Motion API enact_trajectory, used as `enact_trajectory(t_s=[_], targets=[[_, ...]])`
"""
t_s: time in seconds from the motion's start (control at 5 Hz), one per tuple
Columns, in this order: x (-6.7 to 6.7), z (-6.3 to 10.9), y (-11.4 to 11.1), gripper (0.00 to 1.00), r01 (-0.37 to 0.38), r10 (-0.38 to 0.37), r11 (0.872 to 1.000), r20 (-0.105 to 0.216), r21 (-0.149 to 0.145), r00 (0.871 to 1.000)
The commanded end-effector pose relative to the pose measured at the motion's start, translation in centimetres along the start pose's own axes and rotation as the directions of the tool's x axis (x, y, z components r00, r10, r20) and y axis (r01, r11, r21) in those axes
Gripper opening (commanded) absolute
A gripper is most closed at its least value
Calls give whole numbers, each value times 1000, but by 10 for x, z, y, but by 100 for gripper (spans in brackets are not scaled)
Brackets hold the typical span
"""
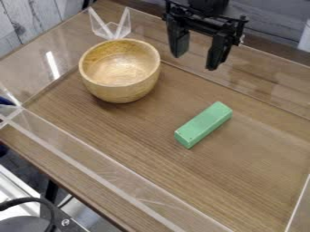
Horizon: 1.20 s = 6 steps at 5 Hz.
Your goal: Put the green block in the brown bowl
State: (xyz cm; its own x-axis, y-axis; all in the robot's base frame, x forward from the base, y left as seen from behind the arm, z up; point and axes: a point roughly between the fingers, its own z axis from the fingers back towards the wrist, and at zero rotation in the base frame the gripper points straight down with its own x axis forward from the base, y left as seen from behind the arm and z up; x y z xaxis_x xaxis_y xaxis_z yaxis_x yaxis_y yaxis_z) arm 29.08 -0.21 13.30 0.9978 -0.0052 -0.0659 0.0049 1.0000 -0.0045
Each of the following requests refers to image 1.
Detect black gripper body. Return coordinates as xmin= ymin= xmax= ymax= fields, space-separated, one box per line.
xmin=161 ymin=0 xmax=248 ymax=45

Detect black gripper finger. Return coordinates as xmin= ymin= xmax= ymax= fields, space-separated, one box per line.
xmin=165 ymin=14 xmax=189 ymax=58
xmin=205 ymin=32 xmax=232 ymax=71

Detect brown wooden bowl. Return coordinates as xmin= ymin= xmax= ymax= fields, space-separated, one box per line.
xmin=78 ymin=39 xmax=161 ymax=103

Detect green rectangular block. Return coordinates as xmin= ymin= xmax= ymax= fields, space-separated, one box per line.
xmin=173 ymin=101 xmax=232 ymax=149

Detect white object at right edge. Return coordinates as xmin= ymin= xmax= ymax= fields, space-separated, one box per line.
xmin=298 ymin=19 xmax=310 ymax=53

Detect clear acrylic tray walls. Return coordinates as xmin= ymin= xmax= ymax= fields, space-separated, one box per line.
xmin=0 ymin=11 xmax=310 ymax=232

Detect black table leg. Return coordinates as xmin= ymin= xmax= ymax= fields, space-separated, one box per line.
xmin=45 ymin=180 xmax=58 ymax=203

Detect black metal bracket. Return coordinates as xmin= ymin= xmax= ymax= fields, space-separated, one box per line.
xmin=40 ymin=204 xmax=89 ymax=232

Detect black cable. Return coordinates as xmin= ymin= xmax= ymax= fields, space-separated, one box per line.
xmin=0 ymin=197 xmax=57 ymax=232

